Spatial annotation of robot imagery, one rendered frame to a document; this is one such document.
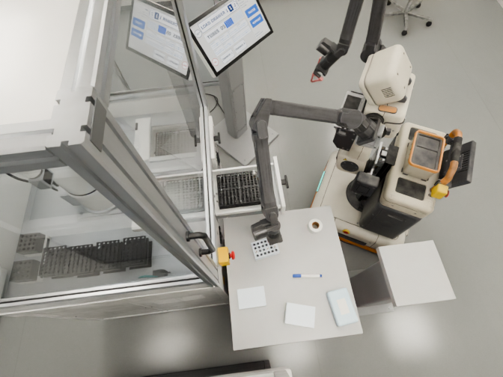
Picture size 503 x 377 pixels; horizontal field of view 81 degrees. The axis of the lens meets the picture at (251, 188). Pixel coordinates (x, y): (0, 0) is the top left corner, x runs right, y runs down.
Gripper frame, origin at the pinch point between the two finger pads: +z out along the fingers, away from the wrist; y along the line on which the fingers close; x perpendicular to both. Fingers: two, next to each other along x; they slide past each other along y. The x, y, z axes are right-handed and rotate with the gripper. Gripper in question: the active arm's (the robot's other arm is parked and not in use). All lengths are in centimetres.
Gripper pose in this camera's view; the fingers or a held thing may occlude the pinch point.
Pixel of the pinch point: (272, 238)
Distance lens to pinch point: 148.1
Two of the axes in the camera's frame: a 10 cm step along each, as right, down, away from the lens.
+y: 2.8, 8.6, -4.4
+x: 9.6, -2.6, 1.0
